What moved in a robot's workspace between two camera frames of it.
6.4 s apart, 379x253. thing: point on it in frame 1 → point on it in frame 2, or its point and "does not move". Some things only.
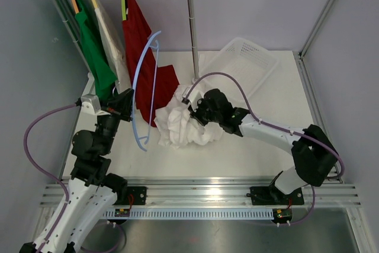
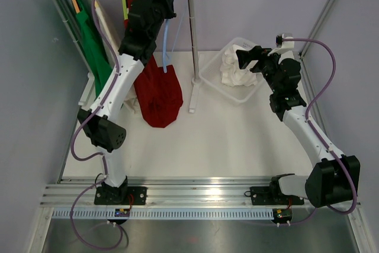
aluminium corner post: (302, 51) does not move
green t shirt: (99, 59) does not move
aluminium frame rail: (336, 191) does not move
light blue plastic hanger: (145, 138) → (164, 57)
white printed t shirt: (175, 127) → (231, 73)
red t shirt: (149, 82) does not move
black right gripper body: (203, 114) → (270, 66)
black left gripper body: (108, 125) → (161, 7)
